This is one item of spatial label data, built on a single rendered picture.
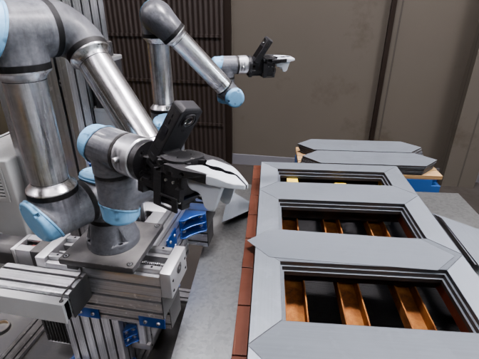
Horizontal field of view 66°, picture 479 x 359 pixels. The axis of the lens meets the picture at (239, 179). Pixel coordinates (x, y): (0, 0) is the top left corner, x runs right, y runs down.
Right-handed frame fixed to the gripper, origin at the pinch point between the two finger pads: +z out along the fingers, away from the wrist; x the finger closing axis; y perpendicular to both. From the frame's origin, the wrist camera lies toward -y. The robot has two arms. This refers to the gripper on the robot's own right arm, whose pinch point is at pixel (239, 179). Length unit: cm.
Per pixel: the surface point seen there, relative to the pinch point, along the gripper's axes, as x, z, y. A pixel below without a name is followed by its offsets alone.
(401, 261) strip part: -86, 12, 48
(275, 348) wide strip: -30, -4, 56
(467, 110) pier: -356, 0, 19
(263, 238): -68, -34, 50
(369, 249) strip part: -86, 1, 48
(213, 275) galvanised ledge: -60, -50, 70
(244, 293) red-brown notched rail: -45, -25, 58
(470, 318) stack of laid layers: -74, 35, 52
